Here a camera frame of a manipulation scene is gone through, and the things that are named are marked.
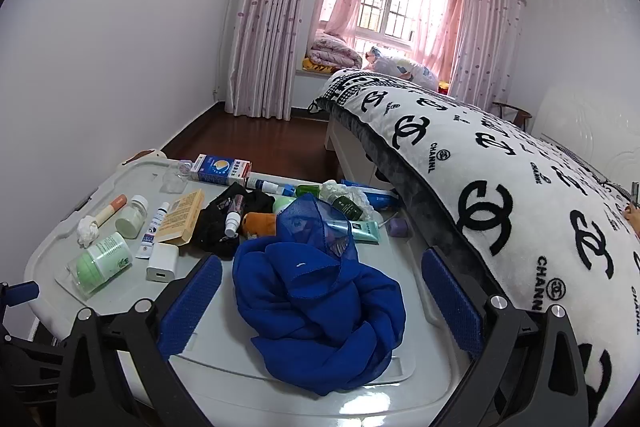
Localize green lotion bottle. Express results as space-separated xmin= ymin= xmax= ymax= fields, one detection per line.
xmin=66 ymin=232 xmax=132 ymax=296

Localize blue cloth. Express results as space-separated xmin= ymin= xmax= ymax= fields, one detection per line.
xmin=232 ymin=195 xmax=406 ymax=395

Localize white charger block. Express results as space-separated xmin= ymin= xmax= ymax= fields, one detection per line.
xmin=145 ymin=243 xmax=179 ymax=283

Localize blue white ointment tube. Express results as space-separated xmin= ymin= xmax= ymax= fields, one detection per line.
xmin=136 ymin=202 xmax=170 ymax=259

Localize crumpled white tissue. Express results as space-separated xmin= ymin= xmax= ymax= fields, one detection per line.
xmin=76 ymin=216 xmax=100 ymax=248

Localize small white jar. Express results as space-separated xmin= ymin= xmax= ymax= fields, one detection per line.
xmin=115 ymin=195 xmax=149 ymax=239

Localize orange capped white tube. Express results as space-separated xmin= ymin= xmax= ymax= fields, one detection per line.
xmin=92 ymin=194 xmax=127 ymax=228

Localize black sock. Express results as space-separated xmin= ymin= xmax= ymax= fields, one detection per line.
xmin=190 ymin=183 xmax=276 ymax=261

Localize small white bottle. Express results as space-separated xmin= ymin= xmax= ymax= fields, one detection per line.
xmin=224 ymin=211 xmax=242 ymax=239

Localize small purple container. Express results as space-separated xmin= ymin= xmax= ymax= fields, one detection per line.
xmin=386 ymin=217 xmax=411 ymax=239

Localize clear plastic cup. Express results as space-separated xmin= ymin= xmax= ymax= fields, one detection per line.
xmin=160 ymin=160 xmax=192 ymax=194

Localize orange plush toy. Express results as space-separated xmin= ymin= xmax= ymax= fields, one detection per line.
xmin=242 ymin=212 xmax=277 ymax=239

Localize teal cream tube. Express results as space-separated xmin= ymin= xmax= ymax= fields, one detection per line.
xmin=326 ymin=220 xmax=380 ymax=245

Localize blue white medicine box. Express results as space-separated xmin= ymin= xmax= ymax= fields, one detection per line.
xmin=190 ymin=154 xmax=253 ymax=185

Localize blue toothpaste tube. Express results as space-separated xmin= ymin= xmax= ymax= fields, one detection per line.
xmin=341 ymin=179 xmax=401 ymax=211

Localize white blue capped tube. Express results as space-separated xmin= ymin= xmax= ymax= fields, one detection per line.
xmin=253 ymin=179 xmax=296 ymax=197

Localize dark green bottle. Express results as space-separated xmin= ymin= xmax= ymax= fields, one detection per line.
xmin=331 ymin=195 xmax=369 ymax=221

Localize wooden chair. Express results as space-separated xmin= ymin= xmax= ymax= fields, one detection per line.
xmin=492 ymin=101 xmax=533 ymax=132

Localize green glass bottle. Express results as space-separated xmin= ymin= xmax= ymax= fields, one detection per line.
xmin=295 ymin=184 xmax=321 ymax=198

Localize white crumpled plastic wrap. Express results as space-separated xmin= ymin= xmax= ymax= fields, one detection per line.
xmin=320 ymin=180 xmax=375 ymax=221

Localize stuffed toy on sill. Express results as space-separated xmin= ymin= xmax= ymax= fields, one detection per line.
xmin=364 ymin=46 xmax=438 ymax=91

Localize right pink curtain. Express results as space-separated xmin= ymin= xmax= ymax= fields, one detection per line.
xmin=449 ymin=0 xmax=526 ymax=112

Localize pink curtain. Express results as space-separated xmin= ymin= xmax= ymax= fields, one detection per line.
xmin=449 ymin=0 xmax=526 ymax=112
xmin=226 ymin=0 xmax=303 ymax=120

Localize left pink curtain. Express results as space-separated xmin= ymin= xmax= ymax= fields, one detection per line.
xmin=226 ymin=0 xmax=303 ymax=120

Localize folded pink quilt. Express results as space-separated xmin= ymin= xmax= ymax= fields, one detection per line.
xmin=307 ymin=31 xmax=362 ymax=69

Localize white bed frame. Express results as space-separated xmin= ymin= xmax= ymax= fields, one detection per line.
xmin=324 ymin=117 xmax=393 ymax=190

